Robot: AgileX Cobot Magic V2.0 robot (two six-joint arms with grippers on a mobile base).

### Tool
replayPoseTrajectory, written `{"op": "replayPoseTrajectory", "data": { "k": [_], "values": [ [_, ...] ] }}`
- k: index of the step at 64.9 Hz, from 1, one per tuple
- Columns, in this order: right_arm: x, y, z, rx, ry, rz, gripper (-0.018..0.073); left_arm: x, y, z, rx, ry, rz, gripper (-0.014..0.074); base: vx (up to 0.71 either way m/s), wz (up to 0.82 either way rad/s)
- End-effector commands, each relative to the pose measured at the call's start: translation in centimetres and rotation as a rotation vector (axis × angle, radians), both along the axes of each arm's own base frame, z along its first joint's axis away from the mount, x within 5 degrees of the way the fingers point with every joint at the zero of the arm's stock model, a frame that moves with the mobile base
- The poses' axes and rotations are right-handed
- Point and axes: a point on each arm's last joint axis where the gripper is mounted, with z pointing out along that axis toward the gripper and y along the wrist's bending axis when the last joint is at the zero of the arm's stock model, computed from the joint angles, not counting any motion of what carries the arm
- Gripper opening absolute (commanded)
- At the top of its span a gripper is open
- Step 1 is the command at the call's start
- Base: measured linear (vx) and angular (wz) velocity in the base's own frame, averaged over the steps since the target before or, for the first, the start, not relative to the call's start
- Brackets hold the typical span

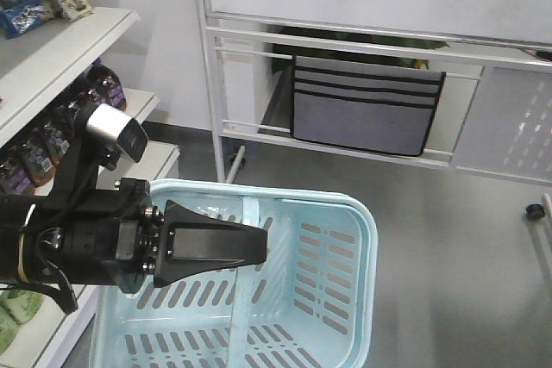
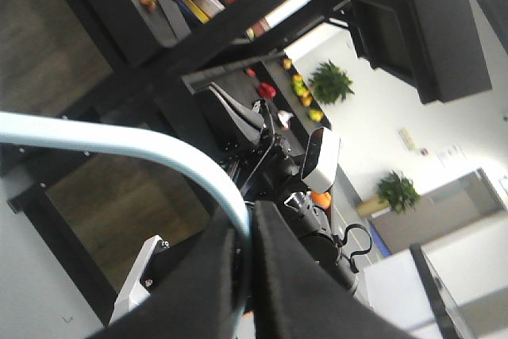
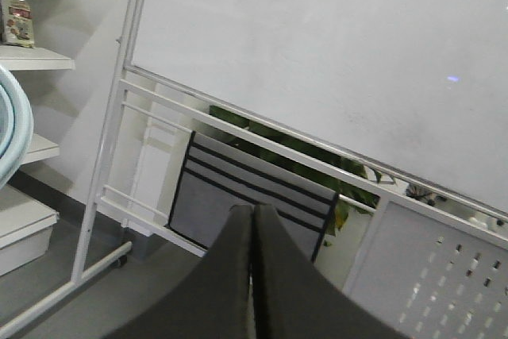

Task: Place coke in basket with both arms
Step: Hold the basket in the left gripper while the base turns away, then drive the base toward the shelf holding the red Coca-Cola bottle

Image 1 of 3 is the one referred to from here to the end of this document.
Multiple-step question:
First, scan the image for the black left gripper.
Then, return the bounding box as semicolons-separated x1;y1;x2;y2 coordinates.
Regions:
62;178;268;294

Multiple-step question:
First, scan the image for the grey fabric organizer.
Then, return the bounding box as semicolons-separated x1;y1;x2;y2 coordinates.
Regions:
290;56;446;157

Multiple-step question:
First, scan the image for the white metal store shelving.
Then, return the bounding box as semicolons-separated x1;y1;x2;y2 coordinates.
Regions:
1;0;177;367

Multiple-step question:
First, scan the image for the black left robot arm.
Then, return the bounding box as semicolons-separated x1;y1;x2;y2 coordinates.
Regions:
1;178;267;296

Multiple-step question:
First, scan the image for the white metal rack frame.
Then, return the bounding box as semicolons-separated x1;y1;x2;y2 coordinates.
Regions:
197;0;551;185

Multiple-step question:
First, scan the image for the light blue plastic basket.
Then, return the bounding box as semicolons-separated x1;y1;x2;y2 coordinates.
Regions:
89;179;378;367

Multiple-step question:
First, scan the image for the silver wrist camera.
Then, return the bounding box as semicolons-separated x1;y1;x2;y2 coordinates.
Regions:
75;103;148;171

